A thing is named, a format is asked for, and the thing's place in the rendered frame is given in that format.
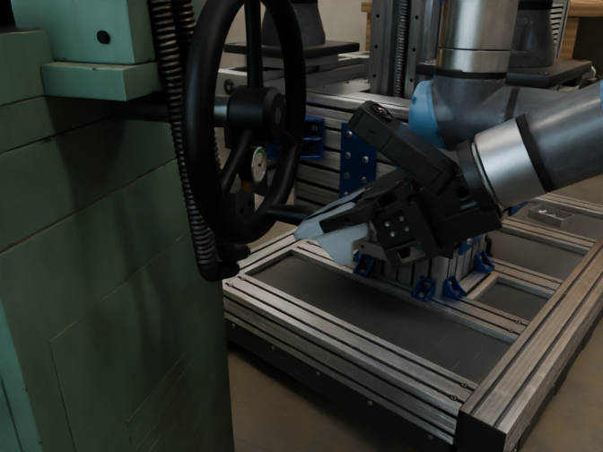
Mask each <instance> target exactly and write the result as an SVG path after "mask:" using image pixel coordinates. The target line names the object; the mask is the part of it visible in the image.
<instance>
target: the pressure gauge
mask: <svg viewBox="0 0 603 452"><path fill-rule="evenodd" d="M264 154H265V155H264ZM263 156H264V158H263ZM262 159H263V160H262ZM261 161H262V163H261ZM260 163H261V167H259V166H258V164H260ZM266 169H267V154H266V151H265V149H264V148H263V147H261V146H259V147H257V146H250V148H249V151H248V153H247V155H246V157H245V159H244V161H243V163H242V164H241V166H240V169H239V171H238V175H239V178H240V186H241V187H243V192H249V191H250V188H249V182H254V183H257V184H258V183H260V182H261V181H262V180H263V178H264V176H265V174H266Z"/></svg>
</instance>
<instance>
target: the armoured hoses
mask: <svg viewBox="0 0 603 452"><path fill-rule="evenodd" d="M170 2H171V3H172V6H171V5H170ZM191 2H192V0H148V4H149V6H150V7H149V12H150V13H151V15H150V18H151V20H152V24H151V25H152V27H153V34H154V36H153V39H154V41H155V44H154V46H155V47H156V48H157V49H156V52H155V53H156V54H157V55H158V56H157V60H158V61H159V62H160V63H159V64H158V66H159V67H160V68H161V70H160V72H159V73H160V74H161V75H162V77H161V80H162V81H163V83H162V87H163V88H164V89H163V93H164V94H165V96H164V99H166V100H167V101H166V103H165V105H166V106H167V112H168V113H169V115H168V118H169V119H170V121H169V123H170V125H171V126H170V130H171V131H172V132H171V135H172V136H173V139H172V141H173V142H174V143H175V144H174V145H173V147H174V148H175V153H176V154H177V155H176V159H177V160H178V161H177V164H178V165H179V167H178V170H179V175H180V181H181V182H182V183H181V186H182V187H183V188H182V192H183V193H184V195H183V197H184V198H185V200H184V202H185V203H186V208H187V214H188V223H189V228H190V229H191V230H190V233H191V238H192V243H193V248H194V252H195V257H196V262H197V267H198V271H199V272H200V275H201V276H202V277H203V278H204V279H205V280H207V281H209V282H216V281H220V280H223V279H228V278H232V277H234V276H236V275H237V274H239V273H240V265H239V264H237V263H236V262H237V261H240V260H243V259H246V258H248V257H249V255H250V247H249V246H248V245H246V244H245V245H237V244H232V243H229V242H227V241H225V240H223V239H220V238H219V237H218V236H217V235H215V234H214V240H215V246H216V249H217V253H218V256H219V257H220V258H221V259H222V262H217V259H216V255H215V251H214V242H213V236H212V232H211V230H210V228H209V227H208V226H207V225H206V223H205V221H204V220H203V218H202V216H201V214H200V212H199V211H198V209H197V205H196V203H195V200H194V198H193V196H192V193H191V190H190V186H189V183H188V177H187V172H186V168H185V162H184V156H183V149H182V138H181V97H182V86H183V78H184V72H185V65H186V61H187V56H188V49H189V44H190V41H191V38H192V35H193V32H194V29H195V26H196V24H195V21H196V18H195V17H194V14H195V12H194V11H193V10H192V9H193V6H194V5H192V4H191ZM171 9H172V11H173V12H174V13H172V12H171ZM172 17H174V18H175V20H173V19H172ZM174 23H175V24H176V27H174V26H173V25H174ZM175 31H176V32H177V33H175ZM176 38H178V40H176ZM178 44H179V46H178V47H177V45H178ZM179 51H180V52H179ZM180 57H181V58H180ZM179 59H180V60H179ZM183 69H184V70H183ZM215 140H216V136H215V131H214V149H215V158H216V165H217V170H218V175H220V173H221V171H222V168H221V167H220V166H221V163H220V162H219V160H220V158H219V157H218V156H219V152H218V147H217V146H216V145H217V142H216V141H215Z"/></svg>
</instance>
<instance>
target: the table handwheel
mask: <svg viewBox="0 0 603 452"><path fill-rule="evenodd" d="M261 3H262V4H263V5H264V6H265V7H266V9H267V10H268V12H269V14H270V16H271V18H272V20H273V22H274V25H275V29H276V32H277V35H278V38H279V42H280V47H281V51H282V56H283V62H284V80H285V103H284V97H283V95H282V94H281V93H280V91H279V90H278V89H277V88H276V87H267V86H264V75H263V60H262V45H261ZM243 5H244V11H245V25H246V41H247V85H239V86H238V87H237V88H236V89H235V90H234V91H233V92H232V94H231V95H217V94H215V88H216V81H217V75H218V70H219V64H220V60H221V56H222V52H223V46H224V43H225V41H226V38H227V35H228V32H229V29H230V27H231V25H232V22H233V20H234V18H235V16H236V14H237V12H238V11H239V10H240V8H241V7H242V6H243ZM164 96H165V94H164V93H163V91H157V92H154V93H151V94H148V95H144V96H142V97H139V98H136V99H133V100H128V101H119V100H113V101H112V106H113V109H114V112H115V114H116V116H117V117H119V118H121V119H130V120H140V121H151V122H161V123H169V121H170V119H169V118H168V115H169V113H168V112H167V106H166V105H165V103H166V101H167V100H166V99H164ZM306 100H307V83H306V65H305V56H304V49H303V43H302V35H301V30H300V26H299V23H298V19H297V16H296V13H295V11H294V9H293V5H292V2H291V0H206V2H205V5H204V7H203V9H202V11H201V13H200V15H199V17H198V19H197V24H196V26H195V29H194V32H193V35H192V38H191V41H190V44H189V49H188V56H187V61H186V65H185V72H184V78H183V86H182V97H181V138H182V149H183V156H184V162H185V168H186V172H187V177H188V183H189V186H190V190H191V193H192V196H193V198H194V200H195V203H196V205H197V209H198V211H199V212H200V214H201V216H202V218H203V220H204V221H205V223H206V225H207V226H208V227H209V228H210V230H211V231H212V232H213V233H214V234H215V235H217V236H218V237H219V238H220V239H223V240H225V241H227V242H229V243H232V244H237V245H245V244H249V243H252V242H254V241H256V240H258V239H260V238H262V237H263V236H264V235H265V234H267V233H268V232H269V230H270V229H271V228H272V227H273V226H274V224H275V222H276V220H273V219H268V218H267V207H268V206H269V205H270V204H286V202H287V200H288V198H289V195H290V194H291V191H292V188H293V183H294V180H295V177H296V173H297V169H298V166H299V162H300V158H301V153H302V142H303V136H304V128H305V118H306ZM214 127H222V128H229V129H230V131H231V133H232V135H233V136H234V137H235V138H236V140H235V143H234V145H233V147H232V150H231V152H230V154H229V157H228V159H227V161H226V162H225V164H224V166H223V169H222V171H221V173H220V175H218V170H217V165H216V158H215V149H214ZM275 140H277V141H279V142H280V143H281V150H280V154H279V158H278V162H277V165H276V169H275V174H274V176H273V179H272V182H271V185H270V187H269V189H268V191H267V194H266V196H265V198H264V200H263V202H262V203H261V205H260V206H259V208H258V209H257V210H256V211H255V212H254V213H253V214H252V215H251V216H250V217H249V218H247V219H245V220H242V219H239V218H238V217H236V216H235V214H234V213H233V212H232V210H231V209H230V207H229V205H228V204H227V202H226V199H227V196H228V194H229V193H230V190H231V188H232V184H233V182H234V180H235V178H236V176H237V174H238V171H239V169H240V166H241V164H242V163H243V161H244V159H245V157H246V155H247V153H248V151H249V148H250V146H251V145H252V143H253V142H261V143H273V142H274V141H275Z"/></svg>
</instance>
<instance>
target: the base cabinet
mask: <svg viewBox="0 0 603 452"><path fill-rule="evenodd" d="M177 161H178V160H177V159H176V158H175V159H173V160H171V161H168V162H166V163H164V164H163V165H161V166H160V167H158V168H156V169H153V170H152V171H150V172H148V173H146V174H144V175H143V176H141V177H139V178H137V179H135V180H133V181H131V182H129V183H127V184H126V185H124V186H123V187H120V188H118V189H116V190H115V191H113V192H111V193H109V194H107V195H105V196H103V197H102V198H100V199H98V200H96V201H94V202H92V203H90V204H88V205H86V206H85V207H83V208H81V209H79V210H78V211H76V212H74V213H71V214H69V215H67V216H66V217H65V218H63V219H61V220H59V221H57V222H54V223H53V224H51V225H49V226H48V227H46V228H44V229H42V230H40V231H38V232H36V233H34V234H32V235H30V236H29V237H28V238H26V239H23V240H21V241H19V242H17V243H16V244H14V245H12V246H10V247H9V248H6V249H5V250H3V251H1V252H0V452H234V441H233V428H232V404H231V391H230V380H229V367H228V354H227V342H226V329H225V316H224V304H223V280H220V281H216V282H209V281H207V280H205V279H204V278H203V277H202V276H201V275H200V272H199V271H198V267H197V262H196V257H195V252H194V248H193V243H192V238H191V233H190V230H191V229H190V228H189V223H188V214H187V208H186V203H185V202H184V200H185V198H184V197H183V195H184V193H183V192H182V188H183V187H182V186H181V183H182V182H181V181H180V175H179V170H178V167H179V165H178V164H177Z"/></svg>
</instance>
